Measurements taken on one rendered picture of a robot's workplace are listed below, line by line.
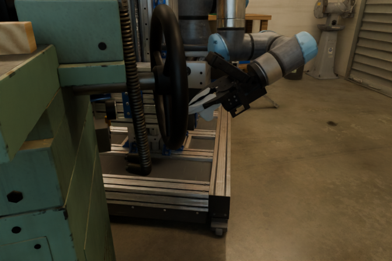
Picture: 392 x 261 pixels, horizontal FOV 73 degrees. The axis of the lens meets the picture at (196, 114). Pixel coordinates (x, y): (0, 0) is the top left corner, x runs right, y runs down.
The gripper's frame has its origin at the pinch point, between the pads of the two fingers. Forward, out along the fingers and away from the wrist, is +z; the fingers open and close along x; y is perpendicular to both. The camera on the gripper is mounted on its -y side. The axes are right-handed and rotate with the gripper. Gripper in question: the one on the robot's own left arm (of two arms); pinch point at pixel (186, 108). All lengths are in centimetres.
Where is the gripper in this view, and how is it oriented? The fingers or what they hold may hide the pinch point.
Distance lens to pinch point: 65.9
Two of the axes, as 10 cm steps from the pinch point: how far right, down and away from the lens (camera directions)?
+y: 4.4, 7.4, 5.1
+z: -8.6, 5.1, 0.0
